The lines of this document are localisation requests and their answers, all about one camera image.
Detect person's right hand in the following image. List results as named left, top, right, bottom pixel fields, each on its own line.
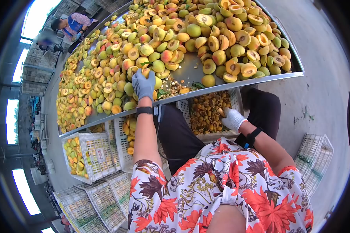
left=217, top=107, right=248, bottom=132

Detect person's left hand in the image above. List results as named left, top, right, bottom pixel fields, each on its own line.
left=131, top=69, right=157, bottom=102

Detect person's left fingers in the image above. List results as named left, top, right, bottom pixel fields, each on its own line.
left=131, top=69, right=144, bottom=85

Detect person's right fingers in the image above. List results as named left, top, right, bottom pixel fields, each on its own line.
left=217, top=107, right=231, bottom=126

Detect white crate of pitted pieces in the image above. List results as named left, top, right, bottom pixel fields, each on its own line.
left=176, top=87, right=244, bottom=143

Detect heap of peach pits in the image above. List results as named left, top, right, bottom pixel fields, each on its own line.
left=159, top=76, right=193, bottom=100

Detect pile of halved peaches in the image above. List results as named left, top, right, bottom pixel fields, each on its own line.
left=56, top=0, right=293, bottom=134

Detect black wrist band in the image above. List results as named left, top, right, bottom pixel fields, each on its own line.
left=136, top=104, right=165, bottom=123
left=241, top=127, right=264, bottom=149

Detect long metal sorting table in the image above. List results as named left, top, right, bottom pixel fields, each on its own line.
left=57, top=0, right=305, bottom=139

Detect person's legs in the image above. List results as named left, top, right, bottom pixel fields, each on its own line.
left=156, top=87, right=281, bottom=176

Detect white crate of yellow halves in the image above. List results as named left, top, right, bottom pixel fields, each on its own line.
left=105, top=114, right=138, bottom=174

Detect person's body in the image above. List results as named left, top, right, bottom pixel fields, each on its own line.
left=128, top=137, right=314, bottom=233

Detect white crate of whole peaches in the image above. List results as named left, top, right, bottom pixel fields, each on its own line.
left=61, top=132, right=122, bottom=185

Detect empty white plastic crates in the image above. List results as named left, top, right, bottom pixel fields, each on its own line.
left=294, top=133, right=335, bottom=199

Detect stack of white plastic crates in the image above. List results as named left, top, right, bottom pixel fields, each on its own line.
left=53, top=171, right=132, bottom=233

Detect wall of stacked crates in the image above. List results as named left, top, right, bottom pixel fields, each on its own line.
left=20, top=0, right=76, bottom=97

